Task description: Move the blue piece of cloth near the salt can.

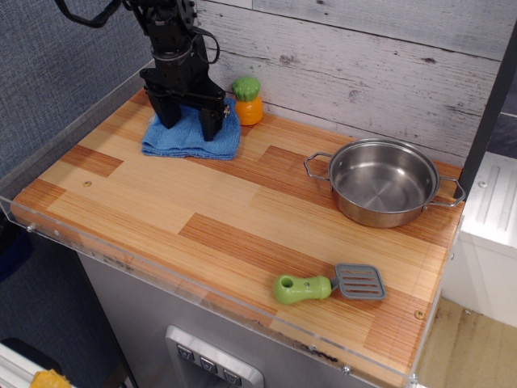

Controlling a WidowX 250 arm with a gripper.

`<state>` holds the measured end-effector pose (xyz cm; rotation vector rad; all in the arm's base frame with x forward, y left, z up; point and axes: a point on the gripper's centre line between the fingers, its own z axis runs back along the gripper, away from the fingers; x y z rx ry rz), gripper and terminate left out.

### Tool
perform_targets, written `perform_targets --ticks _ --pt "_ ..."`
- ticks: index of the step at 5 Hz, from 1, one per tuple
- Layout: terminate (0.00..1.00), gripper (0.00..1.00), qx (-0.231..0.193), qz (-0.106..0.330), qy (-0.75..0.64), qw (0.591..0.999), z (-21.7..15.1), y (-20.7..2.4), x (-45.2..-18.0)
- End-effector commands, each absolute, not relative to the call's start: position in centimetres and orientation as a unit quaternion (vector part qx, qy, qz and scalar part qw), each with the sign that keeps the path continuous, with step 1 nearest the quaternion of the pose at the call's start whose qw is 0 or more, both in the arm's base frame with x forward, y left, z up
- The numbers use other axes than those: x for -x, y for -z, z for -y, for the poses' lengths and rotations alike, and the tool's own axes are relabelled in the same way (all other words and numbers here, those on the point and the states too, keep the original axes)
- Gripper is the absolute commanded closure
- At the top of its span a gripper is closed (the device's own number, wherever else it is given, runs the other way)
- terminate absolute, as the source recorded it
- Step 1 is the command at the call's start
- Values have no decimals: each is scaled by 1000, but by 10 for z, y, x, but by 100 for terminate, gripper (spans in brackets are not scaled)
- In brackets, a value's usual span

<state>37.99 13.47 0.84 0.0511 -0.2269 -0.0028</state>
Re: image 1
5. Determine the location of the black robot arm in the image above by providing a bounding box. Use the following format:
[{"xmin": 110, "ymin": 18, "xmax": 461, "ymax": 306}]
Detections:
[{"xmin": 124, "ymin": 1, "xmax": 227, "ymax": 141}]

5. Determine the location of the dark right upright post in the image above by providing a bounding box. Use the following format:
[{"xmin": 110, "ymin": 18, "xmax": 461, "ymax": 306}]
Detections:
[{"xmin": 459, "ymin": 26, "xmax": 516, "ymax": 197}]

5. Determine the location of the clear acrylic table guard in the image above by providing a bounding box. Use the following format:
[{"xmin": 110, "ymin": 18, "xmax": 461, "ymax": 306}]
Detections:
[{"xmin": 3, "ymin": 78, "xmax": 461, "ymax": 387}]

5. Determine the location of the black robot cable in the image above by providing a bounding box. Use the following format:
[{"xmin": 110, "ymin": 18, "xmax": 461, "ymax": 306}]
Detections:
[{"xmin": 54, "ymin": 0, "xmax": 124, "ymax": 29}]

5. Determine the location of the silver dispenser button panel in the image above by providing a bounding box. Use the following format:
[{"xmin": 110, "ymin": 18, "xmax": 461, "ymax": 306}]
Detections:
[{"xmin": 165, "ymin": 325, "xmax": 265, "ymax": 387}]

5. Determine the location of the yellow object bottom left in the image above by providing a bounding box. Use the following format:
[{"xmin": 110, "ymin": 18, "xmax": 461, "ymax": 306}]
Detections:
[{"xmin": 29, "ymin": 369, "xmax": 70, "ymax": 388}]

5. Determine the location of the orange toy carrot green top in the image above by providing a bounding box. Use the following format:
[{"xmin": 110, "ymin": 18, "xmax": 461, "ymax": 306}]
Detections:
[{"xmin": 232, "ymin": 77, "xmax": 263, "ymax": 126}]

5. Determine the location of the blue cloth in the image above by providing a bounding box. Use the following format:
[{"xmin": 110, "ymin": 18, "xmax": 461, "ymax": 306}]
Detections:
[{"xmin": 141, "ymin": 98, "xmax": 241, "ymax": 161}]

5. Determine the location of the white ribbed box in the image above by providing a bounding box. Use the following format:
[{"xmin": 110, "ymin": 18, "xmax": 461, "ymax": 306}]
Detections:
[{"xmin": 441, "ymin": 153, "xmax": 516, "ymax": 327}]

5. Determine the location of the stainless steel pot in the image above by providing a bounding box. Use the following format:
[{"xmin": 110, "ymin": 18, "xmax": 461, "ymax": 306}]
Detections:
[{"xmin": 304, "ymin": 138, "xmax": 466, "ymax": 229}]

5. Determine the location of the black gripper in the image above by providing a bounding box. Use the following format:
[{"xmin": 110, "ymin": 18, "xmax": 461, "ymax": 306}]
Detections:
[{"xmin": 140, "ymin": 34, "xmax": 229, "ymax": 141}]

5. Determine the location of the toy spatula green handle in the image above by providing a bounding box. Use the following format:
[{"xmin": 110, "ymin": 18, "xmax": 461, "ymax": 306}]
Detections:
[{"xmin": 273, "ymin": 264, "xmax": 387, "ymax": 305}]

